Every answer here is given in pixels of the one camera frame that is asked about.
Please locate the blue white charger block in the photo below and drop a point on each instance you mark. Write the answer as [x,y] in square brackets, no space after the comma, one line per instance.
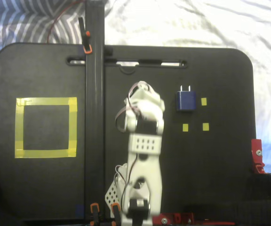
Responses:
[185,101]

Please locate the red post foot bracket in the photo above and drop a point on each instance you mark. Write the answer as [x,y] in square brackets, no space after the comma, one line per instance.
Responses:
[173,217]

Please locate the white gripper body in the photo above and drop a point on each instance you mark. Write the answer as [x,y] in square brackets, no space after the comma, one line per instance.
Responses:
[142,93]

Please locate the white grey striped bedsheet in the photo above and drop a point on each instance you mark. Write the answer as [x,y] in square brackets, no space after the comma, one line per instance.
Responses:
[196,23]

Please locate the small orange black clamp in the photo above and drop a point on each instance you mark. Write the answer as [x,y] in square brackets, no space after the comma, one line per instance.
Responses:
[95,208]
[115,209]

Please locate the yellow tape square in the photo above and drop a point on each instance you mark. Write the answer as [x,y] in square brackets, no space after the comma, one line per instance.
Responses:
[43,153]

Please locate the small yellow tape marker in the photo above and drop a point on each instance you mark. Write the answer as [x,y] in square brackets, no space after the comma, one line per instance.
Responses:
[204,101]
[185,127]
[205,126]

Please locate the red corner bracket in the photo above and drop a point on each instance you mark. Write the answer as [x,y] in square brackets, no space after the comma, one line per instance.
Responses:
[256,146]

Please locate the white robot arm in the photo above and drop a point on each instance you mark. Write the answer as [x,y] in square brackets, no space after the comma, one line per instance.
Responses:
[145,164]

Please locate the long orange black clamp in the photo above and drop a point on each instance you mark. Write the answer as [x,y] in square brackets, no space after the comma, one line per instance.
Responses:
[86,44]

